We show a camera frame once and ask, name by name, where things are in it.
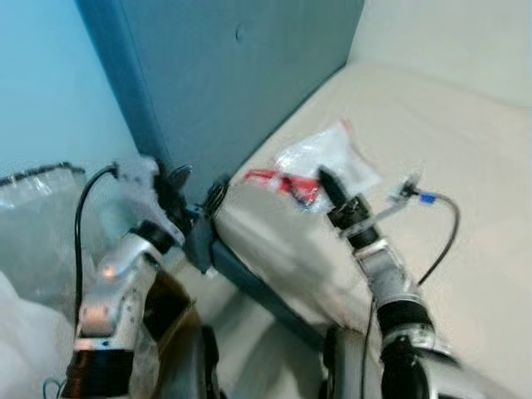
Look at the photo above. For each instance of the red and white plastic wrapper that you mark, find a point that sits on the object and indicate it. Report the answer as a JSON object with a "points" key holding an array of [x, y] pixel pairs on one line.
{"points": [[332, 154]]}

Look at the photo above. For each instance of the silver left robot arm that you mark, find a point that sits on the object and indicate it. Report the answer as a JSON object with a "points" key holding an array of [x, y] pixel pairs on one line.
{"points": [[116, 291]]}

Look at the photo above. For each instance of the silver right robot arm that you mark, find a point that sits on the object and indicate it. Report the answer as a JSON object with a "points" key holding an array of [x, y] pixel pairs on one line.
{"points": [[399, 291]]}

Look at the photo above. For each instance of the brown cardboard box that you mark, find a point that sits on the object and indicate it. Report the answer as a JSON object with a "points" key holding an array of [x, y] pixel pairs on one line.
{"points": [[170, 307]]}

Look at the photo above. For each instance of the cream sheeted mattress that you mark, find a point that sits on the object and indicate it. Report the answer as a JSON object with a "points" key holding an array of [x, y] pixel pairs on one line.
{"points": [[432, 150]]}

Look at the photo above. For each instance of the teal upholstered headboard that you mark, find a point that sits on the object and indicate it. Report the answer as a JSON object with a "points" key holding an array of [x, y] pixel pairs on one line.
{"points": [[233, 83]]}

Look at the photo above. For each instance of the clear plastic trash bag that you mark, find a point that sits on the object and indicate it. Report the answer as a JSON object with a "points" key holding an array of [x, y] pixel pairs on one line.
{"points": [[37, 224]]}

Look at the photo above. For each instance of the grey robot right leg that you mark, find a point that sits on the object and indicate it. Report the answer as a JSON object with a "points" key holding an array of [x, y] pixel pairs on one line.
{"points": [[345, 370]]}

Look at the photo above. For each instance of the grey robot leg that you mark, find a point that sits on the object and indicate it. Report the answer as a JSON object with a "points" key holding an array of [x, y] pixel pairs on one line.
{"points": [[345, 370], [199, 366]]}

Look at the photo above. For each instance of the grey robot left leg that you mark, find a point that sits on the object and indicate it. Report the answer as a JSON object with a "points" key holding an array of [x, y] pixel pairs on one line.
{"points": [[199, 366]]}

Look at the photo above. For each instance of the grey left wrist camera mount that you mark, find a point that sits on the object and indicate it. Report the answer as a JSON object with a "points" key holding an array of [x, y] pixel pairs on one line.
{"points": [[137, 179]]}

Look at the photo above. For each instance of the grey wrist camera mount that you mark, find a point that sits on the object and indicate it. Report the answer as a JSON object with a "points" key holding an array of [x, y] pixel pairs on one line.
{"points": [[137, 179], [395, 204]]}

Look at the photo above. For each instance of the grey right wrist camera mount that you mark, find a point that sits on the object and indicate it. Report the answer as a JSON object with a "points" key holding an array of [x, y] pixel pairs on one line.
{"points": [[395, 204]]}

